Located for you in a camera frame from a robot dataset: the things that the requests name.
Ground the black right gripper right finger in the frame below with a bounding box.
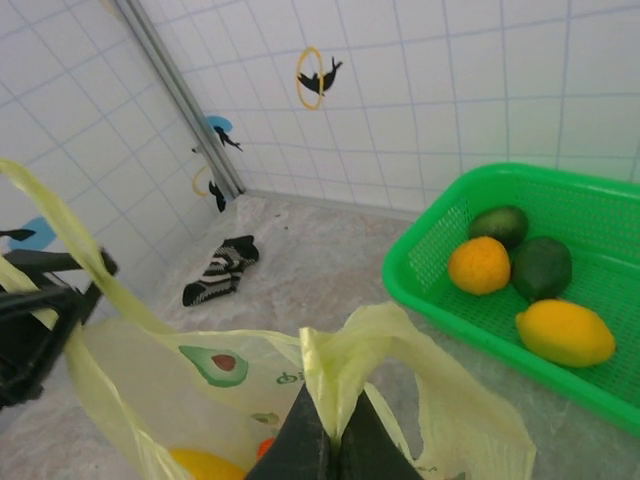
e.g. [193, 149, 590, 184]
[339, 383, 426, 480]

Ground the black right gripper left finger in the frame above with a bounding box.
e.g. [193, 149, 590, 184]
[247, 383, 335, 480]

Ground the yellow fake mango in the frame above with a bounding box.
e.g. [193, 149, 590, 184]
[167, 448, 249, 480]

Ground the yellow avocado-print plastic bag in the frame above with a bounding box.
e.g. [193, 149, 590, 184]
[0, 158, 539, 480]

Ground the green plastic basket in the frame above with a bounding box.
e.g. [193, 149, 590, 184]
[382, 162, 640, 441]

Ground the fake orange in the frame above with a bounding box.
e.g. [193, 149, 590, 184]
[447, 236, 512, 296]

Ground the yellow fake lemon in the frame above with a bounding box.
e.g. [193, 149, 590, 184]
[514, 298, 617, 370]

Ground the round green fake fruit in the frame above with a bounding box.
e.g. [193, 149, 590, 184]
[510, 235, 574, 302]

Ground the olive green fake avocado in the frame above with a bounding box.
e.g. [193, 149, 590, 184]
[467, 204, 530, 251]

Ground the blue patch fish sticker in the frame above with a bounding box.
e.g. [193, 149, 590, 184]
[0, 215, 59, 251]

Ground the black white striped sock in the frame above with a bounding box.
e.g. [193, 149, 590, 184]
[181, 234, 261, 309]

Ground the blue patch shark sticker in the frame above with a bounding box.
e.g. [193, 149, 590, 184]
[192, 115, 245, 154]

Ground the small black dolphin sticker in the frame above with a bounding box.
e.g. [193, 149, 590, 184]
[294, 45, 345, 111]

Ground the yellow ring fish sticker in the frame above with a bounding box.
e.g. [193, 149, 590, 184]
[192, 164, 229, 214]

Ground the aluminium corner post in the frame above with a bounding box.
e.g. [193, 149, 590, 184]
[112, 0, 246, 199]

